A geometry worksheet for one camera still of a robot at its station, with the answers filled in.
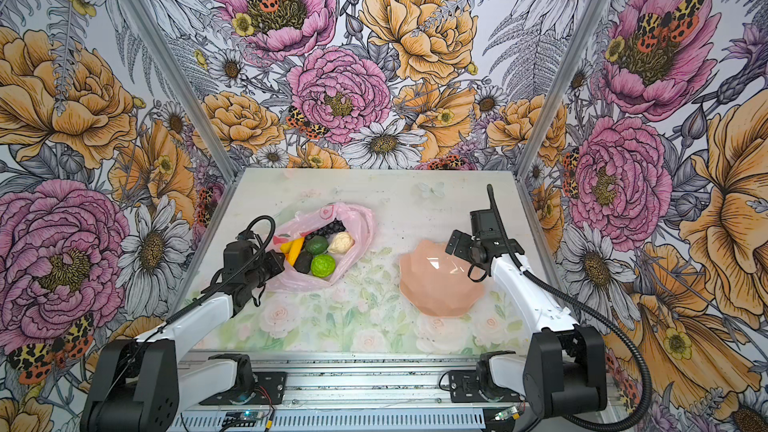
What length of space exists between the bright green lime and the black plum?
0.01m

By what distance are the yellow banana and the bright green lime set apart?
58 millimetres

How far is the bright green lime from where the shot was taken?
2.99 ft

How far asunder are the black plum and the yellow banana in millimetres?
12

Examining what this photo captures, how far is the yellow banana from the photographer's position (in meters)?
0.93
